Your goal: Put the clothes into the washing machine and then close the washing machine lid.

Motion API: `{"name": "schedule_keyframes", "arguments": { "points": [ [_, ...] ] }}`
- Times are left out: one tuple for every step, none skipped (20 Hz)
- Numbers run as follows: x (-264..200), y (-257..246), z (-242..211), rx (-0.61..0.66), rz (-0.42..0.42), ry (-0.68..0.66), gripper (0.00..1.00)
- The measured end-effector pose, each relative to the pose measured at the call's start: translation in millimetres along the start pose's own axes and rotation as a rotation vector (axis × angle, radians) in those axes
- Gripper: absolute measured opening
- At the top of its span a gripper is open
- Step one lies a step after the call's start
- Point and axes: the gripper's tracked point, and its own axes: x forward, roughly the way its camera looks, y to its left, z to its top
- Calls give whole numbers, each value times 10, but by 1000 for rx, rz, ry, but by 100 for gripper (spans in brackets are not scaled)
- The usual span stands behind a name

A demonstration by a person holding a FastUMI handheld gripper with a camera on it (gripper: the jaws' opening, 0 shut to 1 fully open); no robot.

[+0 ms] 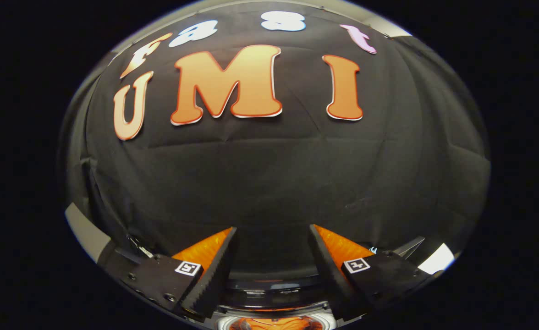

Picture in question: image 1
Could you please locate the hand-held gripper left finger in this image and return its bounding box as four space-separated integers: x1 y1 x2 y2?
107 227 238 321

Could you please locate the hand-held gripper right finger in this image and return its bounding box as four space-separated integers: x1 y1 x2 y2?
308 225 435 321

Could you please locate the orange polo shirt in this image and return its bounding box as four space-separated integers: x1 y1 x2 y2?
240 317 312 330

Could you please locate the black backdrop cloth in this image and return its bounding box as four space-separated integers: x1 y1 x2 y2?
59 2 491 275

